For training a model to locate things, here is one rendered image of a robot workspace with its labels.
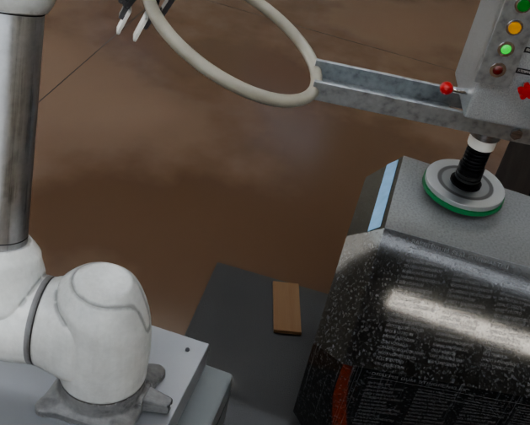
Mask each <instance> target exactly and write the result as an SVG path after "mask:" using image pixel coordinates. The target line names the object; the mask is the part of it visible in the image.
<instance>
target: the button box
mask: <svg viewBox="0 0 530 425"><path fill-rule="evenodd" d="M515 2H516V0H501V3H500V6H499V8H498V10H497V13H496V16H495V19H494V22H493V24H492V26H491V29H490V32H489V35H488V38H487V40H486V42H485V45H484V49H483V51H482V53H481V56H480V59H479V62H478V65H477V67H476V69H475V72H474V81H475V82H477V83H485V84H490V85H495V86H499V87H503V88H509V87H510V84H511V81H512V79H513V77H514V74H515V72H516V70H517V66H518V64H519V62H520V60H521V58H522V54H523V52H524V50H525V48H526V45H527V42H528V40H529V37H530V10H529V11H527V12H526V13H518V12H517V11H516V10H515V7H514V6H515ZM513 19H519V20H521V21H522V23H523V30H522V32H521V33H520V34H518V35H509V34H508V33H507V32H506V25H507V24H508V23H509V22H510V21H511V20H513ZM505 41H510V42H511V43H513V45H514V46H515V50H514V52H513V53H512V54H511V55H510V56H500V55H499V54H498V51H497V48H498V46H499V45H500V44H501V43H502V42H505ZM497 62H501V63H503V64H505V66H506V73H505V74H504V75H503V76H501V77H498V78H495V77H492V76H491V75H490V67H491V66H492V65H493V64H495V63H497Z"/></svg>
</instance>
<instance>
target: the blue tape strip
mask: <svg viewBox="0 0 530 425"><path fill-rule="evenodd" d="M398 161H399V160H396V161H393V162H392V163H390V164H387V167H386V169H385V172H384V176H383V181H382V184H381V187H380V190H379V193H378V196H377V201H376V204H375V207H374V210H373V213H372V218H371V222H370V224H369V228H368V231H370V230H373V229H376V228H379V227H380V226H381V223H382V220H383V215H384V211H385V207H386V204H387V201H388V195H389V192H390V189H391V185H392V183H393V177H394V174H395V170H396V167H397V164H398ZM368 231H367V232H368Z"/></svg>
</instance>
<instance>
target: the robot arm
mask: <svg viewBox="0 0 530 425"><path fill-rule="evenodd" d="M55 3H56V0H0V361H4V362H9V363H25V364H30V365H34V366H36V367H38V368H40V369H43V370H45V371H46V372H47V373H49V374H52V375H54V376H55V377H56V380H55V381H54V383H53V384H52V386H51V387H50V389H49V390H48V391H47V392H46V393H45V394H44V395H43V396H42V397H41V398H40V399H39V400H38V401H37V402H36V403H35V413H36V415H37V416H39V417H51V418H56V419H59V420H62V421H64V422H69V423H71V424H74V425H136V424H137V421H138V419H139V417H140V416H141V414H142V412H156V413H163V414H167V413H169V411H170V409H171V407H170V405H172V403H173V400H172V398H171V397H169V396H167V395H165V394H163V393H161V392H160V391H158V390H155V387H156V386H157V385H158V384H159V383H160V382H161V381H162V380H163V379H164V377H165V369H164V367H163V366H162V365H160V364H156V363H148V362H149V357H150V351H151V340H152V322H151V314H150V309H149V305H148V302H147V297H146V294H145V293H144V291H143V288H142V285H141V284H140V283H139V281H138V280H137V278H136V277H135V276H134V274H133V273H131V272H130V271H129V270H127V269H125V268H124V267H122V266H118V265H116V264H113V263H109V262H90V263H86V264H83V265H81V266H78V267H76V268H74V269H72V270H71V271H69V272H68V273H66V274H65V275H64V276H59V277H54V276H50V275H46V268H45V264H44V262H43V259H42V252H41V249H40V247H39V246H38V245H37V243H36V242H35V241H34V240H33V239H32V237H31V236H30V235H29V214H30V203H31V192H32V180H33V169H34V158H35V137H36V126H37V115H38V104H39V92H40V70H41V59H42V48H43V37H44V26H45V15H46V14H48V13H49V12H50V11H51V9H52V8H53V6H54V5H55Z"/></svg>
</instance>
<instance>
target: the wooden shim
mask: <svg viewBox="0 0 530 425"><path fill-rule="evenodd" d="M272 285H273V327H274V332H276V333H285V334H293V335H301V334H302V327H301V312H300V298H299V284H298V283H290V282H277V281H273V283H272Z"/></svg>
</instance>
